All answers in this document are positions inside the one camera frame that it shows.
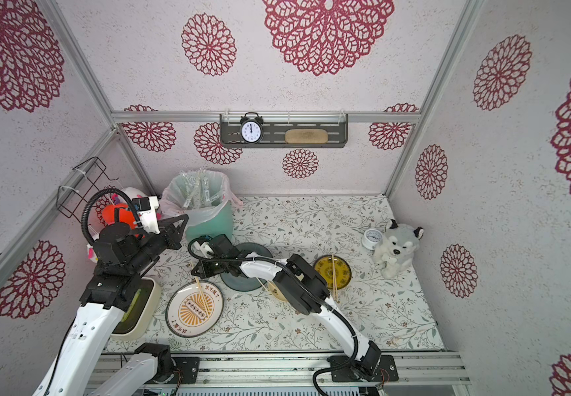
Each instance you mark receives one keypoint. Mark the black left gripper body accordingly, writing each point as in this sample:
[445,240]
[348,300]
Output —
[151,246]

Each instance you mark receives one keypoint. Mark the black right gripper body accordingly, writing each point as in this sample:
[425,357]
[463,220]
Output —
[211,258]

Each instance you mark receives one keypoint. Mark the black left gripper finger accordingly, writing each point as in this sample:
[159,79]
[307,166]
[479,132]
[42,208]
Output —
[173,239]
[178,223]

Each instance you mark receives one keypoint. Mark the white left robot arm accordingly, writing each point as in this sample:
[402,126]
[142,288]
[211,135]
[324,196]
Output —
[124,256]

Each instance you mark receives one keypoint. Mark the dark green glass plate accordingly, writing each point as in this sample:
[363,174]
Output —
[242,283]

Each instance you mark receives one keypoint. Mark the red orange plush toy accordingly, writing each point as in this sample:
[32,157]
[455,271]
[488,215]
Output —
[118,213]

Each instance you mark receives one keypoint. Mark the white pink plush doll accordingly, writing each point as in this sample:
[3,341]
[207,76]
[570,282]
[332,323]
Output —
[131,192]

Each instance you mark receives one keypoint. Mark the green trash bin with bag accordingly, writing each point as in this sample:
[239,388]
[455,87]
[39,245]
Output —
[206,197]

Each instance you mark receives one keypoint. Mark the white plush doll yellow glasses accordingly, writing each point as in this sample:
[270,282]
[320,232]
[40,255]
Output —
[91,254]

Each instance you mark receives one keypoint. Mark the cream yellow plate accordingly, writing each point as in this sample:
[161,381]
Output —
[275,292]

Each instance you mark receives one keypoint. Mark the white orange patterned plate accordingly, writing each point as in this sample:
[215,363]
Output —
[185,315]

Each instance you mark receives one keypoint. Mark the white container green inside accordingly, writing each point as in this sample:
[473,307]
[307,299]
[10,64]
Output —
[139,315]

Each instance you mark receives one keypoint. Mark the yellow patterned plate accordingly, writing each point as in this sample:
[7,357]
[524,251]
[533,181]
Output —
[323,266]

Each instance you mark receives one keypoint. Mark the black alarm clock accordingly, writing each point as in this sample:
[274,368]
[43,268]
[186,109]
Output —
[251,127]

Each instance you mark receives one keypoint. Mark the wooden brush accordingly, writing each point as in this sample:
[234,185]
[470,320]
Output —
[306,137]

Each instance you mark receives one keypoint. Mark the small white round gauge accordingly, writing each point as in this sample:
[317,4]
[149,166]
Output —
[371,238]

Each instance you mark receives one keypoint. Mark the husky plush toy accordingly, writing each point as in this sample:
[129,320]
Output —
[395,254]

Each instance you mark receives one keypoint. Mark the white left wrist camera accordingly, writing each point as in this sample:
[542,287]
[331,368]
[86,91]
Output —
[147,213]

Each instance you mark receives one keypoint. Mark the black wire rack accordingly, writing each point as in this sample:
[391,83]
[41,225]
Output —
[88,177]

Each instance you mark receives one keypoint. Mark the grey wall shelf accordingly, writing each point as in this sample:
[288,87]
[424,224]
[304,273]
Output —
[274,131]

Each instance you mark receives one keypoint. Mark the metal base rail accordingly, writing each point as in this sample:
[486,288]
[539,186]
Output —
[290,373]

